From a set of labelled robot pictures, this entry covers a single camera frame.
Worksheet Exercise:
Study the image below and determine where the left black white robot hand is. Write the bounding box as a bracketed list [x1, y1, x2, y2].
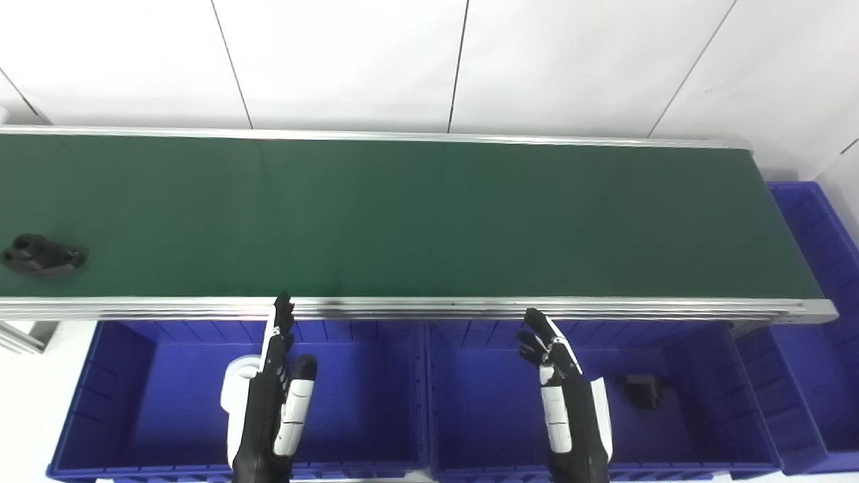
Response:
[227, 292, 319, 483]

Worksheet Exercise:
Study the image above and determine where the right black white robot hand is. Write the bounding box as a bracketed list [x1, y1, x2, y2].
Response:
[515, 308, 615, 483]

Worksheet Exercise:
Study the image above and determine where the black flange part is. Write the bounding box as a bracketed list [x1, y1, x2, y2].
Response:
[0, 233, 89, 278]

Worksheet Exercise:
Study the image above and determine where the white cylindrical part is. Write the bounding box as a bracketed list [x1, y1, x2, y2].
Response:
[220, 354, 269, 415]

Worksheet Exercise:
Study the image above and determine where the small black block part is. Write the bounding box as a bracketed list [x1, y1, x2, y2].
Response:
[619, 373, 673, 411]

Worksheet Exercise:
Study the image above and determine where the blue plastic bin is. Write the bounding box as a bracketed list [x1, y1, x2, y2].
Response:
[47, 320, 431, 483]
[427, 320, 783, 481]
[734, 181, 859, 476]

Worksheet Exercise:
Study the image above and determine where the green conveyor belt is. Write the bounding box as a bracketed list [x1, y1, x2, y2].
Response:
[0, 125, 840, 327]
[0, 133, 825, 301]

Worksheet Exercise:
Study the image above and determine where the aluminium conveyor leg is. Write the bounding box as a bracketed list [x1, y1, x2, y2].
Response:
[0, 321, 60, 355]

